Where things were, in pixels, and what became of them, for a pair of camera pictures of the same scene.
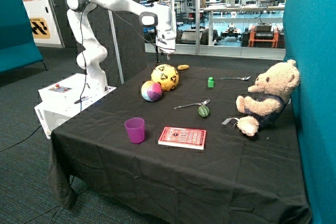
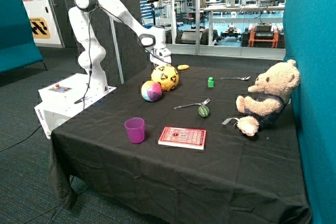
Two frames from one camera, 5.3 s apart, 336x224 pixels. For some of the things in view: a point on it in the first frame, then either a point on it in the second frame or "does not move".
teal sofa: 18,49 does not move
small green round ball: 203,110 does not move
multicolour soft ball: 151,91 does not move
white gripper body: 166,36 to 160,56
